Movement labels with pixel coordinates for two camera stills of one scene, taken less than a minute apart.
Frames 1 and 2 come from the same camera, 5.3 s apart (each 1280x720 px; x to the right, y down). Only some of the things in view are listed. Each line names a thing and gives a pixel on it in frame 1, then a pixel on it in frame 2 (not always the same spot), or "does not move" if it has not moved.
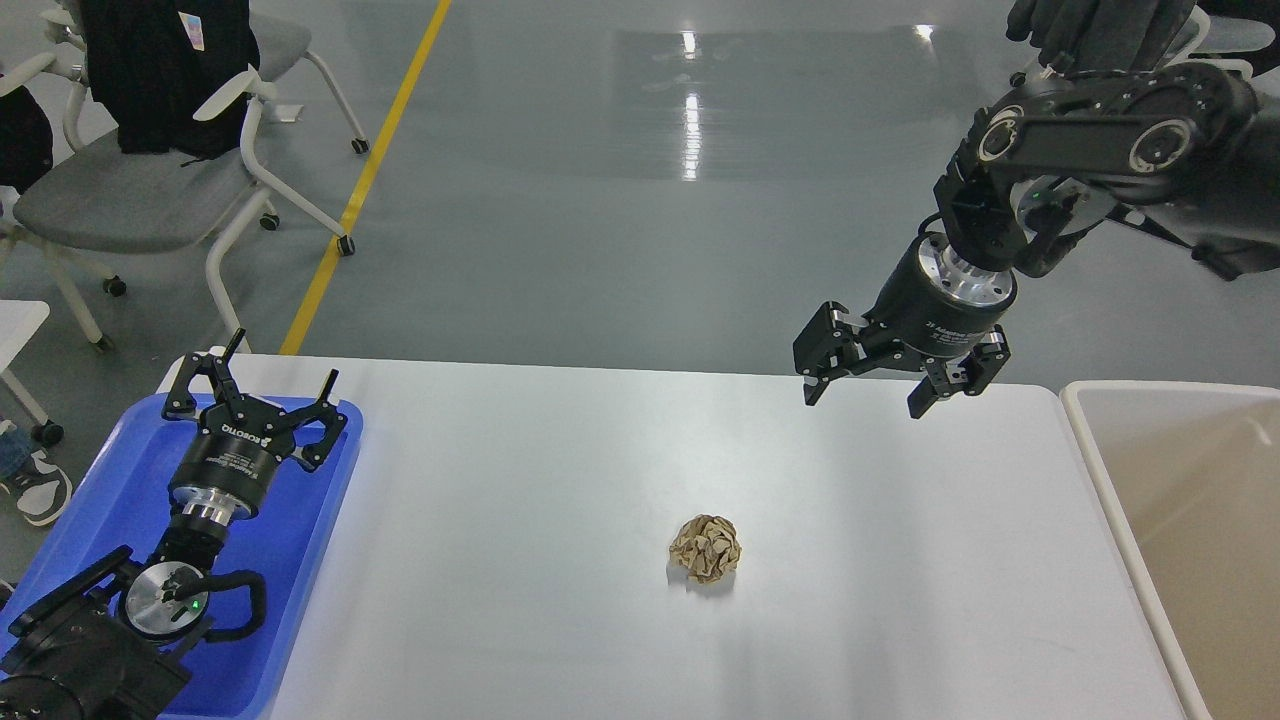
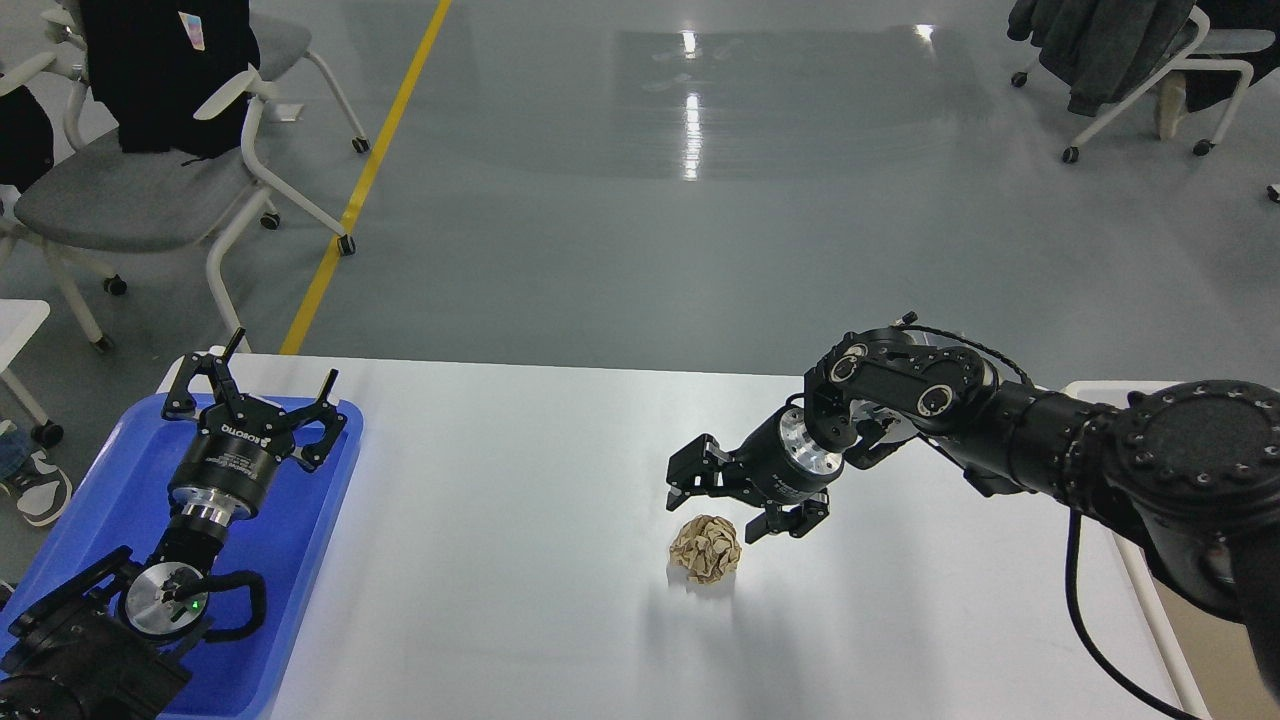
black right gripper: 932,305 → 779,465
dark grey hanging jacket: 1100,35 does not move
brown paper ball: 708,546 does not move
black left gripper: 222,474 does not move
